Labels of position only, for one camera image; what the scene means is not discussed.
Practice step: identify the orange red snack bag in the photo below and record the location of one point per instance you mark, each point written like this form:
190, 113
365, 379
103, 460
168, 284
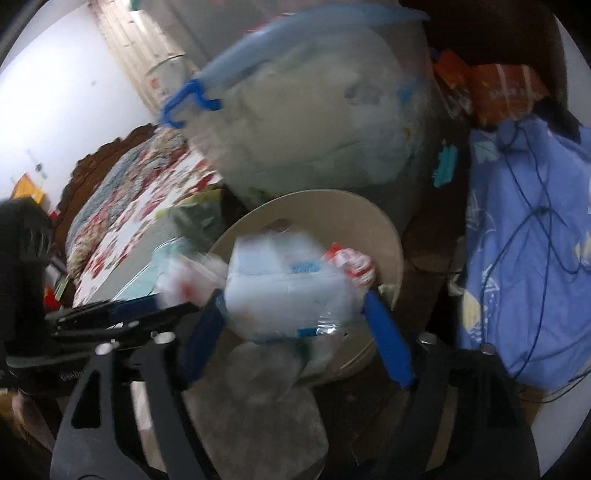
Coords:
490, 93

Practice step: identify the floral beige curtain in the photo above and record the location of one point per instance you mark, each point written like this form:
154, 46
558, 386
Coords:
136, 42

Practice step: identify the white red paper bag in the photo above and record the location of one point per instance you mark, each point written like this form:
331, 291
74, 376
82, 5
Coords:
359, 267

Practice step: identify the clear storage bin blue handle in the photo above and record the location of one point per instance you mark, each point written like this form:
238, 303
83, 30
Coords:
339, 96

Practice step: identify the white enamel mug red star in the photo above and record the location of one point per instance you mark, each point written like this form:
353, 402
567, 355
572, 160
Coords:
168, 76

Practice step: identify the white tissue pack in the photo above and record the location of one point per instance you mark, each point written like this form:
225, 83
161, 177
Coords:
278, 285

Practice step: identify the blue printed fabric bag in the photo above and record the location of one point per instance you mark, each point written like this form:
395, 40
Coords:
527, 288

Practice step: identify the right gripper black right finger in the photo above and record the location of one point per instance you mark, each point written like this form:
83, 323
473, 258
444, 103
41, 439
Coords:
463, 419

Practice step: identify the zigzag patterned beige mat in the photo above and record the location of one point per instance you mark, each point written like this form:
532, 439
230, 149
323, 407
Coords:
136, 275

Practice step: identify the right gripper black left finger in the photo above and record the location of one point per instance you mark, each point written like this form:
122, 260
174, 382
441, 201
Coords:
99, 437

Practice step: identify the small crumpled red white wrapper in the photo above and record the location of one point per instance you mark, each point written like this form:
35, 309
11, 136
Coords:
190, 279

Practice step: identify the beige round trash bin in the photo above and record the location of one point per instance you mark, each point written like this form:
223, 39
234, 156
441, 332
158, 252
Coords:
332, 216

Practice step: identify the yellow red wall calendar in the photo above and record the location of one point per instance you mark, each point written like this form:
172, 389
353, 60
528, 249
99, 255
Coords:
25, 187

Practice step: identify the floral bed quilt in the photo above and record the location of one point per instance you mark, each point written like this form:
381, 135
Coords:
160, 173

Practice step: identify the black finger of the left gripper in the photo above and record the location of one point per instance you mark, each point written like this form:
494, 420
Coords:
135, 324
138, 304

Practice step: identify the carved dark wooden headboard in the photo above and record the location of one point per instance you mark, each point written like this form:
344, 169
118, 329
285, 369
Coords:
89, 172

